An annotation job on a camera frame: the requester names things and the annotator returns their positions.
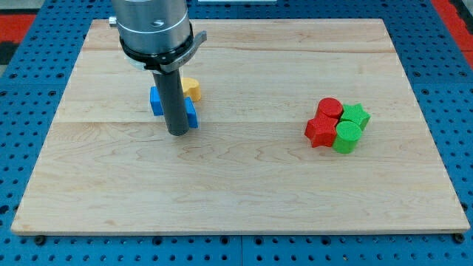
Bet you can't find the blue block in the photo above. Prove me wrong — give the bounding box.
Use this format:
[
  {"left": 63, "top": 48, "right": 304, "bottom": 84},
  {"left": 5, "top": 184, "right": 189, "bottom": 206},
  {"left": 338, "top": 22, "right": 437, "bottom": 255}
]
[{"left": 149, "top": 86, "right": 199, "bottom": 129}]

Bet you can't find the wooden board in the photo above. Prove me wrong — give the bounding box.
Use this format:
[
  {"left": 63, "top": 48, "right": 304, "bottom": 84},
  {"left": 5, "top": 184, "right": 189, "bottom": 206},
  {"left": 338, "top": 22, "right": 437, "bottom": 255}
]
[{"left": 11, "top": 18, "right": 470, "bottom": 236}]

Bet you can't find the black mounting clamp ring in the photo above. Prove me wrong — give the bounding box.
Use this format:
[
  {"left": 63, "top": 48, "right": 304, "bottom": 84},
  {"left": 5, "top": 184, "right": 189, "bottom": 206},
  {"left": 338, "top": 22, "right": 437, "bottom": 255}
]
[{"left": 119, "top": 24, "right": 208, "bottom": 74}]

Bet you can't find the green cylinder block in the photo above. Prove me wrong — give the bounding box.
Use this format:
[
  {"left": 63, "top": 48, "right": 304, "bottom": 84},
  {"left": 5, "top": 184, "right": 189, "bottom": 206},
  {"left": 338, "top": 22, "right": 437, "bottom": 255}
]
[{"left": 333, "top": 121, "right": 362, "bottom": 154}]

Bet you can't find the red star block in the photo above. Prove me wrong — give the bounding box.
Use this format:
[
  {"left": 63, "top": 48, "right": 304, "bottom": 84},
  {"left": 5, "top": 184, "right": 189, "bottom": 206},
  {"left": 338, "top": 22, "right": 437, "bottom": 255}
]
[{"left": 304, "top": 113, "right": 338, "bottom": 148}]

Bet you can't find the red cylinder block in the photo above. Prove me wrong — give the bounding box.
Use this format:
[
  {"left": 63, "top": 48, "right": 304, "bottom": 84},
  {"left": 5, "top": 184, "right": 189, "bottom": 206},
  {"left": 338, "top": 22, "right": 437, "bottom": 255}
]
[{"left": 316, "top": 98, "right": 344, "bottom": 119}]

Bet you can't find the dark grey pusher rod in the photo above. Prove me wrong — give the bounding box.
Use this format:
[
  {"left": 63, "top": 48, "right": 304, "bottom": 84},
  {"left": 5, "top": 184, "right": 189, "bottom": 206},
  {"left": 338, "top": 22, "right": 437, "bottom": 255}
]
[{"left": 153, "top": 70, "right": 189, "bottom": 136}]

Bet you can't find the green star block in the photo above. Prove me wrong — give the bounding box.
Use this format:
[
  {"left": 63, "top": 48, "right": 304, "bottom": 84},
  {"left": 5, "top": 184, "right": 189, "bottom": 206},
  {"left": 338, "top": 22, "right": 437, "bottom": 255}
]
[{"left": 340, "top": 103, "right": 371, "bottom": 131}]

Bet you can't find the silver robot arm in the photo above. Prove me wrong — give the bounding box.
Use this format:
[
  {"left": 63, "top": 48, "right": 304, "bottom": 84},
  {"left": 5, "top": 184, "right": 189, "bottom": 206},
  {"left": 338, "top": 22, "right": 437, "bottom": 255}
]
[{"left": 112, "top": 0, "right": 191, "bottom": 54}]

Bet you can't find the yellow heart block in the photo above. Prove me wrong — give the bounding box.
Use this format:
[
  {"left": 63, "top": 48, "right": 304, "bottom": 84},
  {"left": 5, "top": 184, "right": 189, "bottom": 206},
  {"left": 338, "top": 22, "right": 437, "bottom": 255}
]
[{"left": 181, "top": 78, "right": 202, "bottom": 102}]

